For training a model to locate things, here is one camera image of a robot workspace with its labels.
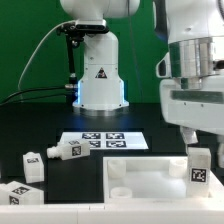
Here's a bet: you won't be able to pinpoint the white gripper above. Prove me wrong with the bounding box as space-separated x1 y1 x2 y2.
156 53 224 168

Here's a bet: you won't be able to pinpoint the white square tabletop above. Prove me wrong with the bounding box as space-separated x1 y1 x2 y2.
101 155 224 203

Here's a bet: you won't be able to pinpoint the white camera cable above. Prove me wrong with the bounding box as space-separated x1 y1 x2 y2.
17 20 76 92

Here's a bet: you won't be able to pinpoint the black camera on stand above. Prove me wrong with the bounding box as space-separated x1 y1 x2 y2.
56 20 109 87

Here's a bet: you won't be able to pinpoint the white marker plate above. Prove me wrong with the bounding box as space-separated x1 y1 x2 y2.
59 132 148 150

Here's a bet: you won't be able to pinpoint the black cables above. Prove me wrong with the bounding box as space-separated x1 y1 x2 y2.
0 84 79 108

